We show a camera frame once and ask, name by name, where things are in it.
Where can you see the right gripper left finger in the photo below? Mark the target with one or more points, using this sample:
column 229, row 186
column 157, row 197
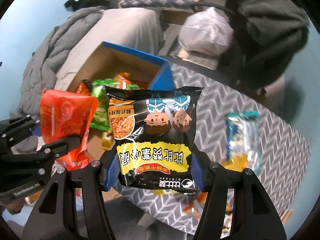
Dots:
column 54, row 214

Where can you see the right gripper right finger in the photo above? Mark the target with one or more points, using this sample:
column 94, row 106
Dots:
column 254, row 214

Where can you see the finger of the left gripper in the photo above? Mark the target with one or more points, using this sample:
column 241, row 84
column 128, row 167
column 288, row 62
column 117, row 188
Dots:
column 48, row 152
column 16, row 130

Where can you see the red transparent snack bag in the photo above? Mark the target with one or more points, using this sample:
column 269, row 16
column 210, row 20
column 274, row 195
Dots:
column 64, row 114

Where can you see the long gold snack pack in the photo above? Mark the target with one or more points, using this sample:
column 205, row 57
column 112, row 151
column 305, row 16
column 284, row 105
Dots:
column 107, row 140

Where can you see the small orange striped snack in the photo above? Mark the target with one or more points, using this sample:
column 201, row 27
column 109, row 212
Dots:
column 195, row 208

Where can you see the orange octopus chip bag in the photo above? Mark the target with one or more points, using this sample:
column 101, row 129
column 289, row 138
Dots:
column 84, row 88

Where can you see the teal silver snack bag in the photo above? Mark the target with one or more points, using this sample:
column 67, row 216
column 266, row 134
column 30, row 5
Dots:
column 243, row 139

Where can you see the orange green snack bag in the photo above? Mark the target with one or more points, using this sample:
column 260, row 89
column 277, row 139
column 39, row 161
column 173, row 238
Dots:
column 127, row 78

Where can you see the black yellow noodle snack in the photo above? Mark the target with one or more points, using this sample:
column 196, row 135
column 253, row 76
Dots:
column 154, row 132

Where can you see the grey quilted duvet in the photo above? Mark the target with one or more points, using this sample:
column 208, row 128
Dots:
column 41, row 71

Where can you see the blue cardboard box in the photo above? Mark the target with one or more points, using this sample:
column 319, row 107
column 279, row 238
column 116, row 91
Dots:
column 110, row 59

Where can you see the bed with grey sheet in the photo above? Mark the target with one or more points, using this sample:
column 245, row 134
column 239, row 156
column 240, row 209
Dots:
column 137, row 28

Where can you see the black clothes pile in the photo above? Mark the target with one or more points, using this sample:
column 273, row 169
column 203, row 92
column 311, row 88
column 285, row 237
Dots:
column 74, row 5

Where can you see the black office chair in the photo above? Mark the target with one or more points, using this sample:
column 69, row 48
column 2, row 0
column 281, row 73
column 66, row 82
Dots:
column 245, row 61

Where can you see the grey checked seat cushion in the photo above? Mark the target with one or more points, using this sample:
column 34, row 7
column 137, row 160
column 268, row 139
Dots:
column 207, row 61

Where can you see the white plastic bag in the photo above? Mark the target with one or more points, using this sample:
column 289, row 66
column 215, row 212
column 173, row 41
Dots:
column 206, row 32

